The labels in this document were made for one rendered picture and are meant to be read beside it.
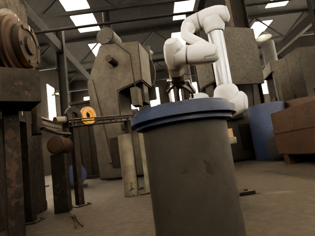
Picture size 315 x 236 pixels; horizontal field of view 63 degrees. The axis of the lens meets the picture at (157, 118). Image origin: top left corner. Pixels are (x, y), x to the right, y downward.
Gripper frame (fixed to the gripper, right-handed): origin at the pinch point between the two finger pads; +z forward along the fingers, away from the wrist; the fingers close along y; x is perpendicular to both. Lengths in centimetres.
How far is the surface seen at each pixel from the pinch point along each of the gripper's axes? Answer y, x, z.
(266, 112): -71, -192, 190
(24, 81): 47, 54, -55
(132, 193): 44, 29, 78
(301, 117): -93, -93, 100
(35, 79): 44, 50, -53
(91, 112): 88, -17, 33
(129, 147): 52, 0, 56
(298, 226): -58, 74, -11
